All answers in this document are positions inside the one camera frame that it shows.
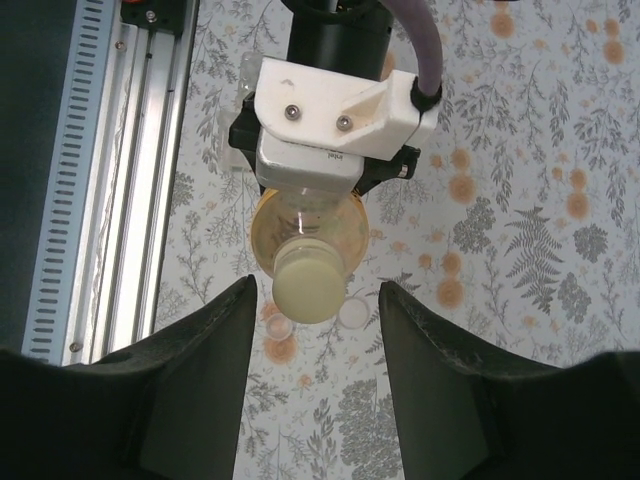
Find white bottle cap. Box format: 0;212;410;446
338;295;371;330

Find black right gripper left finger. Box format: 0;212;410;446
0;274;259;480

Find orange tea bottle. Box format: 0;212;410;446
249;185;372;281

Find wide aluminium frame rail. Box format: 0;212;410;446
62;22;199;366

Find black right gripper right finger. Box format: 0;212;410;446
377;280;640;480

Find perforated grey cable duct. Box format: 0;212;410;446
20;0;121;364

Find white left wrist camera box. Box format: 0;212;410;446
252;56;442;194

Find translucent bottle cap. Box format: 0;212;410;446
264;315;295;341

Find pale yellow bottle cap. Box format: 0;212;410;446
272;257;347;324

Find floral patterned table cloth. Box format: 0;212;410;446
154;0;640;480

